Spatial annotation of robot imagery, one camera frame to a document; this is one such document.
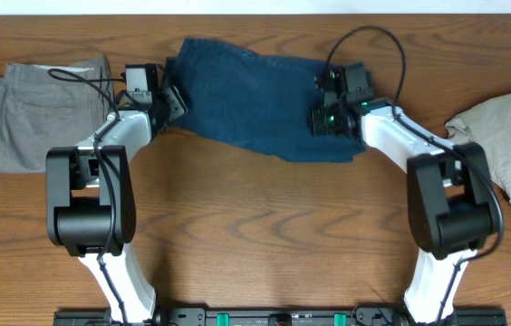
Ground dark blue denim shorts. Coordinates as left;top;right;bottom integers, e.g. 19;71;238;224
166;38;365;163

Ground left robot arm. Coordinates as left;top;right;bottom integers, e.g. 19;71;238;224
45;63;188;325

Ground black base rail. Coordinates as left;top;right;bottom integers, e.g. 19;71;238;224
53;305;508;326

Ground grey folded shorts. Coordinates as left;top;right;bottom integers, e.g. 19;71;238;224
0;63;110;173

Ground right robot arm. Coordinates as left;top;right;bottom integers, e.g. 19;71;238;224
308;63;506;325

